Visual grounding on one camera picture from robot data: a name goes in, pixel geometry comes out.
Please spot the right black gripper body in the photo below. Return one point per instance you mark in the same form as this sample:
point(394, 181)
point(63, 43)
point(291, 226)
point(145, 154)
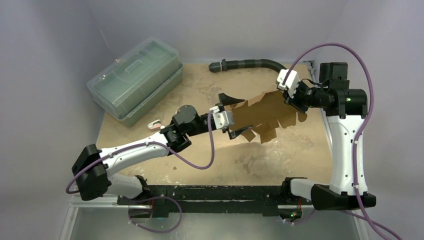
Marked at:
point(294, 103)

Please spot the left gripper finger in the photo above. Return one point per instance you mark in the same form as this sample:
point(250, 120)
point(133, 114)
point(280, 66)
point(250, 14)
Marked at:
point(226, 100)
point(233, 134)

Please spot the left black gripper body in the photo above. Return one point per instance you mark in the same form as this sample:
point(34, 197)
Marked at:
point(224, 130)

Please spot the brown cardboard box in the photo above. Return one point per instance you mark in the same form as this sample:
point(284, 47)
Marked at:
point(264, 113)

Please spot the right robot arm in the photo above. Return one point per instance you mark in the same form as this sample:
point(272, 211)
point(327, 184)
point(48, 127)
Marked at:
point(346, 110)

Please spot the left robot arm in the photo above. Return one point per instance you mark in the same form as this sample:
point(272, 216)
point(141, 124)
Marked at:
point(95, 172)

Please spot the clear plastic storage box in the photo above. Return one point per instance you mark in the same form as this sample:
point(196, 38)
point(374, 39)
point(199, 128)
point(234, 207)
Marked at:
point(132, 85)

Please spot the pink white small tool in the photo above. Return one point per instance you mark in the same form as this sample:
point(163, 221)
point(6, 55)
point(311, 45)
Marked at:
point(155, 125)

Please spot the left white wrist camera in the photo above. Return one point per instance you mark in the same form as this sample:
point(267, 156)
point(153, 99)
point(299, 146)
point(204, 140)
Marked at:
point(213, 114)

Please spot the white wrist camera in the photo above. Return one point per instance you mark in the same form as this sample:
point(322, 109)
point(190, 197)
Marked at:
point(288, 83)
point(213, 114)

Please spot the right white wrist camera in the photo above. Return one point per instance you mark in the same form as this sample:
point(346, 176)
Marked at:
point(288, 83)

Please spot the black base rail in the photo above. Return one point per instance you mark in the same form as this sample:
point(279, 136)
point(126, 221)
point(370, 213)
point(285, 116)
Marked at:
point(267, 200)

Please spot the aluminium frame profile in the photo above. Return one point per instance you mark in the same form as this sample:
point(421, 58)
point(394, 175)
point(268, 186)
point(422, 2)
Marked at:
point(99, 205)

